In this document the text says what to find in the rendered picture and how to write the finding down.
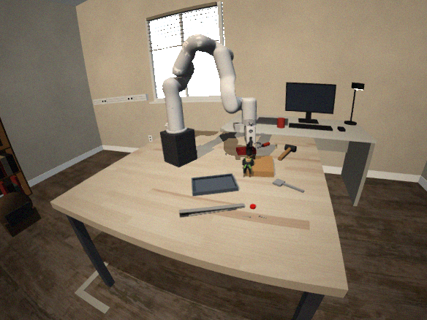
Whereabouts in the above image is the grey flat bar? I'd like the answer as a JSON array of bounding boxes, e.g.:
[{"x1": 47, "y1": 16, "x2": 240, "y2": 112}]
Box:
[{"x1": 179, "y1": 203, "x2": 245, "y2": 218}]

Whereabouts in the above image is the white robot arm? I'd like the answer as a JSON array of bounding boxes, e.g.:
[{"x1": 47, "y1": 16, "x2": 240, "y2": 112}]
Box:
[{"x1": 162, "y1": 34, "x2": 257, "y2": 134}]

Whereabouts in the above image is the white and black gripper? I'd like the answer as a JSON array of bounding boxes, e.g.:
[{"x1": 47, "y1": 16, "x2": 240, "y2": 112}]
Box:
[{"x1": 244, "y1": 124, "x2": 256, "y2": 156}]

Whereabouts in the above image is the red rectangular tray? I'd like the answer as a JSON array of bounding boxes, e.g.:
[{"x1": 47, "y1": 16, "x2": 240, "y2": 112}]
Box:
[{"x1": 236, "y1": 146, "x2": 257, "y2": 156}]

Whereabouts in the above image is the black rubber mallet with wooden handle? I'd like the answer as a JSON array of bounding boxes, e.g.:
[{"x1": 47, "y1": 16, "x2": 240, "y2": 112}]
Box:
[{"x1": 278, "y1": 144, "x2": 297, "y2": 161}]

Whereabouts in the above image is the tan wooden board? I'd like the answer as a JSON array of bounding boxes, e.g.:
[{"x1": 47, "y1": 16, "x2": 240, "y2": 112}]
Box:
[{"x1": 244, "y1": 156, "x2": 274, "y2": 178}]

